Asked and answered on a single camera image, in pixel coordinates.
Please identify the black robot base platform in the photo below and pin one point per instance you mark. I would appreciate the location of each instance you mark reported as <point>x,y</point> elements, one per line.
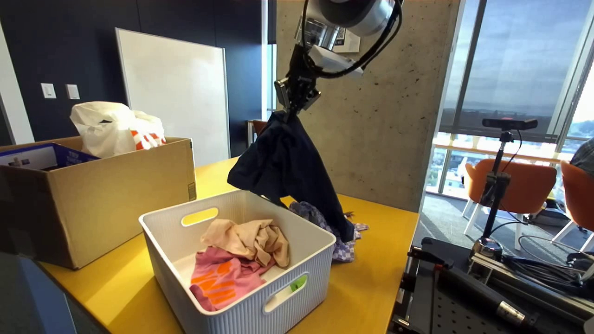
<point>470,297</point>

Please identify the grey concrete pillar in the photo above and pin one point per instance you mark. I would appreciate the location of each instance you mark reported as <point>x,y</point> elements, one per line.
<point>396,123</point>

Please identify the green cloth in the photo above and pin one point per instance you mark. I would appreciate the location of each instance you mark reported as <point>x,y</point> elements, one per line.
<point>299,282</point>

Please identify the white ribbed plastic basket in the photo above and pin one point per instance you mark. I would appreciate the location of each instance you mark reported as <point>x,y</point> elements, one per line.
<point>247,308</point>

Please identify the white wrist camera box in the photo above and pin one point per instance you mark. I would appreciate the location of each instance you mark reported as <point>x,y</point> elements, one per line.
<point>335,58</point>

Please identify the blue printed carton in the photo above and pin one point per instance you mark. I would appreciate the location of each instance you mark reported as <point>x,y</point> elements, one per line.
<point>38,158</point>

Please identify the orange chair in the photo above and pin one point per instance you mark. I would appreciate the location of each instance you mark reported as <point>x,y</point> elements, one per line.
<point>526,186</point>
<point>578,191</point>
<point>257,126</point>

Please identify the dark blue furniture piece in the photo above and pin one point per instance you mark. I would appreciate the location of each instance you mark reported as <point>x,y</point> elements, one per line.
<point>25,297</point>

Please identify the peach beige cloth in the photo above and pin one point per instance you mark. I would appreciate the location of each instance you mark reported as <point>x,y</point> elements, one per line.
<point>253,238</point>

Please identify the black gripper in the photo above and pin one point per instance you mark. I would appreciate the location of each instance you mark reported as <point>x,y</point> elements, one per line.
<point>299,76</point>

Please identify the white board panel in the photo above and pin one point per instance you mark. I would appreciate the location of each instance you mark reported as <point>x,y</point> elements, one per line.
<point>173,93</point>

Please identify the pink orange striped cloth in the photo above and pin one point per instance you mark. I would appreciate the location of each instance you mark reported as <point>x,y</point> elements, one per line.
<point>223,280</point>

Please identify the brown cardboard box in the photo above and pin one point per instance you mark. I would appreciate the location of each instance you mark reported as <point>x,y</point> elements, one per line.
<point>93,204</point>

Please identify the black tripod stand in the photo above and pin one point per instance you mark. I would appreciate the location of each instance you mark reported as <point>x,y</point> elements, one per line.
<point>494,186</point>

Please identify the dark blue shirt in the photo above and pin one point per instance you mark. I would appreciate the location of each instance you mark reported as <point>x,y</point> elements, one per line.
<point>285,160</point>

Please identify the purple patterned shirt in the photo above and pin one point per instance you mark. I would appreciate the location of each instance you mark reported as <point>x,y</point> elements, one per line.
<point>344,247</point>

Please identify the black camera on tripod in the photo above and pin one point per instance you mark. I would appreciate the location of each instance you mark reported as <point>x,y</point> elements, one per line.
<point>511,123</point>

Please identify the white wall switch plate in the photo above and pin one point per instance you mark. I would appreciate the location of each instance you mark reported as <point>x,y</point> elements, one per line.
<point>47,89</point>
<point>73,91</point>

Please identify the white plastic bag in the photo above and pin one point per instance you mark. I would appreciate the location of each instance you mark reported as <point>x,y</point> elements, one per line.
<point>104,126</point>

